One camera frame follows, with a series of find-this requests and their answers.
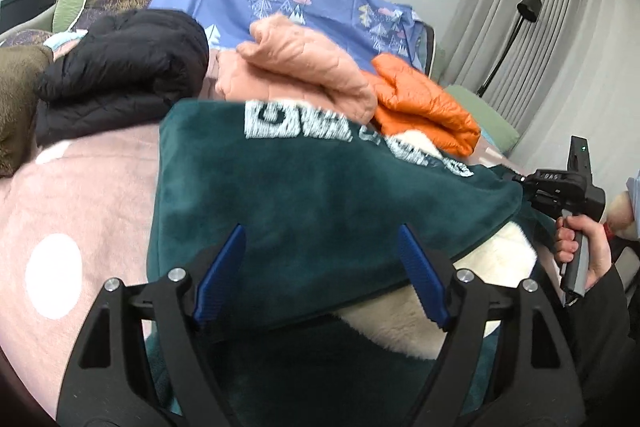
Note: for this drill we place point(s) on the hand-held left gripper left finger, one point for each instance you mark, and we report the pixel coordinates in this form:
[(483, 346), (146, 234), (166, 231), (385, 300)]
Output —
[(222, 277)]

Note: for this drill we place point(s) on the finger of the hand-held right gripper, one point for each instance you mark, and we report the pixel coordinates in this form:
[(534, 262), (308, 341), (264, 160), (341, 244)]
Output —
[(515, 178)]

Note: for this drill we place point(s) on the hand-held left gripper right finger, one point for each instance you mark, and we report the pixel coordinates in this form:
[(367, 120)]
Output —
[(422, 277)]

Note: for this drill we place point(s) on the dark green fleece garment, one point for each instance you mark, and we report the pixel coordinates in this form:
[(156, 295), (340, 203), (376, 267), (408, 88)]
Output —
[(300, 197)]

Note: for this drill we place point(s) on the person's right forearm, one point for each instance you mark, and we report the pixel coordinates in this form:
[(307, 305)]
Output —
[(600, 332)]

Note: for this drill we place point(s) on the person's right hand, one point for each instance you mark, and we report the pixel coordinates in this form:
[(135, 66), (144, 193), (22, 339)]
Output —
[(597, 252)]

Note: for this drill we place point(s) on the white fluffy cloth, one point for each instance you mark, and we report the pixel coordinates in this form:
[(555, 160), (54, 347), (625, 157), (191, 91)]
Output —
[(622, 217)]

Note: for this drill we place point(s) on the orange puffer jacket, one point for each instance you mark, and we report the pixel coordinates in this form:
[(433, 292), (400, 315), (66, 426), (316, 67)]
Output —
[(425, 102)]

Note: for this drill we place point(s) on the grey curtain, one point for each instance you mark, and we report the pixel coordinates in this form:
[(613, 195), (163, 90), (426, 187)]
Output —
[(560, 67)]

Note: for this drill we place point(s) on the dark grey cushion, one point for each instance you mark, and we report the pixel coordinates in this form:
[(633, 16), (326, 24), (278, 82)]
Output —
[(429, 52)]

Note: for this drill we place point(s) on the pink polka dot blanket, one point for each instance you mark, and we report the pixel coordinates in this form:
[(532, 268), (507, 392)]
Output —
[(90, 197)]

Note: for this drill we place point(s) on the black floor lamp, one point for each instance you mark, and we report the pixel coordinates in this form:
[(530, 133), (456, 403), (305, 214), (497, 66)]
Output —
[(530, 7)]

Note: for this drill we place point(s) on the peach quilted jacket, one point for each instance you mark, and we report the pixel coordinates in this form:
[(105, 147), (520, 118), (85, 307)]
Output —
[(300, 62)]

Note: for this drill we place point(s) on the black puffer jacket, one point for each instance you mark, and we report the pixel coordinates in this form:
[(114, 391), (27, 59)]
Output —
[(120, 72)]

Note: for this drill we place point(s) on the brown fleece garment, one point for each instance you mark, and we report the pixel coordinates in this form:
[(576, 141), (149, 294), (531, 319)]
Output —
[(20, 107)]

